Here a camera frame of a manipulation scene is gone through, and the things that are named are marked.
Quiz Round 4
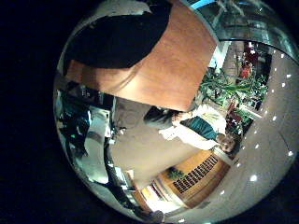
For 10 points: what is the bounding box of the red flowering plant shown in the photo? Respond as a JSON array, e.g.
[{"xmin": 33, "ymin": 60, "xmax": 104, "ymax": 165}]
[{"xmin": 225, "ymin": 104, "xmax": 254, "ymax": 135}]

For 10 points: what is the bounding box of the black piece of clothing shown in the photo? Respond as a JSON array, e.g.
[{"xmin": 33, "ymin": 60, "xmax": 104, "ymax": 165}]
[{"xmin": 64, "ymin": 0, "xmax": 173, "ymax": 70}]

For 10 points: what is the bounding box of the large green leafy plant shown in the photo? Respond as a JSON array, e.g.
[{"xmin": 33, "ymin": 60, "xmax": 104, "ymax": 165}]
[{"xmin": 199, "ymin": 67, "xmax": 269, "ymax": 110}]

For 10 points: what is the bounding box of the small green potted plant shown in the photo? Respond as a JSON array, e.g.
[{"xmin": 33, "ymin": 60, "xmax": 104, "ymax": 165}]
[{"xmin": 166, "ymin": 166, "xmax": 185, "ymax": 181}]

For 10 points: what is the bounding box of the wooden slatted counter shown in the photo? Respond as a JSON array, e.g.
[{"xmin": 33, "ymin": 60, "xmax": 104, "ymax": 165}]
[{"xmin": 155, "ymin": 148, "xmax": 232, "ymax": 209}]

